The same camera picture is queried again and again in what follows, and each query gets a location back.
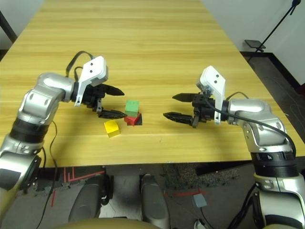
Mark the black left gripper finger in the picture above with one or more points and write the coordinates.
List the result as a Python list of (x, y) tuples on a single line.
[(112, 90), (112, 114)]

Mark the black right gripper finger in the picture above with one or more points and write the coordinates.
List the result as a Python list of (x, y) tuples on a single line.
[(178, 118), (184, 97)]

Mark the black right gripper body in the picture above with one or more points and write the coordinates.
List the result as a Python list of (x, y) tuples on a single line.
[(205, 108)]

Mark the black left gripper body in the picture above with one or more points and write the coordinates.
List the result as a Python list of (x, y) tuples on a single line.
[(93, 97)]

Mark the red wooden block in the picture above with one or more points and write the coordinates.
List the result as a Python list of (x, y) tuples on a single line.
[(130, 120)]

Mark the green wooden block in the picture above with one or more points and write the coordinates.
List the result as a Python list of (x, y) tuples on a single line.
[(132, 107)]

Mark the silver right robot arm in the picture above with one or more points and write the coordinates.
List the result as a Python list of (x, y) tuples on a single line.
[(257, 119)]

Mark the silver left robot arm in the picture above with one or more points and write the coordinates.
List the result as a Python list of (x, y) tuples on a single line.
[(40, 100)]

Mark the yellow wooden block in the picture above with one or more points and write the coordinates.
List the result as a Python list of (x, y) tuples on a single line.
[(112, 128)]

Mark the black square marker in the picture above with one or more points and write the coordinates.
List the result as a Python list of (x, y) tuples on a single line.
[(139, 122)]

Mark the dark speckled floor mat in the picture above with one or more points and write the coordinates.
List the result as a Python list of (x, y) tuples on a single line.
[(183, 176)]

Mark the black table base bar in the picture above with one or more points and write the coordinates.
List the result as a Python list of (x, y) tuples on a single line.
[(219, 169), (50, 175)]

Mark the black tray on stand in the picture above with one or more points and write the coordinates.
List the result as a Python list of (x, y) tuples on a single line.
[(254, 44)]

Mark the grey foot pedal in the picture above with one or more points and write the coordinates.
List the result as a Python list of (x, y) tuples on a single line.
[(199, 200)]

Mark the grey right robot leg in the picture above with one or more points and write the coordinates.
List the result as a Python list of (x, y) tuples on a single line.
[(155, 202)]

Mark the grey robot leg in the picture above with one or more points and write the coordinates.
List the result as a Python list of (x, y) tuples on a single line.
[(155, 202), (88, 200)]

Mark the grey left robot leg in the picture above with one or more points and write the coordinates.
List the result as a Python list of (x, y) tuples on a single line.
[(88, 200)]

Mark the white sneaker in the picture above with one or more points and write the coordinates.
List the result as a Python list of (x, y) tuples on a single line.
[(199, 225)]

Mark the black tripod stand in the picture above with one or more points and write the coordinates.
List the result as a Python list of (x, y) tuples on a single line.
[(278, 26)]

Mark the olive robot torso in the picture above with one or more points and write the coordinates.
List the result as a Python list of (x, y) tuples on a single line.
[(102, 225)]

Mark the dark side table leg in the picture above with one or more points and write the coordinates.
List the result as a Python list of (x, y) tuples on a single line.
[(7, 26)]

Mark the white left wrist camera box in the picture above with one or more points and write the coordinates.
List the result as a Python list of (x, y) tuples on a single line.
[(95, 69)]

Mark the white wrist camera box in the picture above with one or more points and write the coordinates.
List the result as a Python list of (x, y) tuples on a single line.
[(214, 81), (95, 69)]

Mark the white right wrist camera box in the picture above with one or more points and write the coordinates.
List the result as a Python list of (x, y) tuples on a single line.
[(214, 81)]

